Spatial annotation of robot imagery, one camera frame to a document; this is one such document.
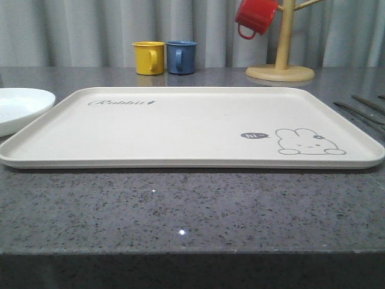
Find grey curtain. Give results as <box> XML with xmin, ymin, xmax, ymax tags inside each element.
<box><xmin>1</xmin><ymin>1</ymin><xmax>384</xmax><ymax>67</ymax></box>

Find silver metal fork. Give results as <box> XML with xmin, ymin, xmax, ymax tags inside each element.
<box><xmin>333</xmin><ymin>102</ymin><xmax>384</xmax><ymax>126</ymax></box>

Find beige rabbit serving tray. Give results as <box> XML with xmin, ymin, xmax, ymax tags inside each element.
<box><xmin>1</xmin><ymin>87</ymin><xmax>384</xmax><ymax>169</ymax></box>

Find red enamel mug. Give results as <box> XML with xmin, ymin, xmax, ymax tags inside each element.
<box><xmin>235</xmin><ymin>0</ymin><xmax>279</xmax><ymax>40</ymax></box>

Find wooden mug tree stand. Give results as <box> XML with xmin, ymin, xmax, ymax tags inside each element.
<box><xmin>245</xmin><ymin>0</ymin><xmax>320</xmax><ymax>82</ymax></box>

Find blue enamel mug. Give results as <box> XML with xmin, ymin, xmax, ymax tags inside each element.
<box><xmin>166</xmin><ymin>41</ymin><xmax>197</xmax><ymax>75</ymax></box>

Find yellow enamel mug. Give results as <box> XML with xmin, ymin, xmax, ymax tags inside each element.
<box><xmin>132</xmin><ymin>41</ymin><xmax>165</xmax><ymax>75</ymax></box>

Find silver metal chopstick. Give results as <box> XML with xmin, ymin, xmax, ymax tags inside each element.
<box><xmin>351</xmin><ymin>95</ymin><xmax>384</xmax><ymax>111</ymax></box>

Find white round plate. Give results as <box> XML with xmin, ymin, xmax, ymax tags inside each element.
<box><xmin>1</xmin><ymin>88</ymin><xmax>56</xmax><ymax>137</ymax></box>

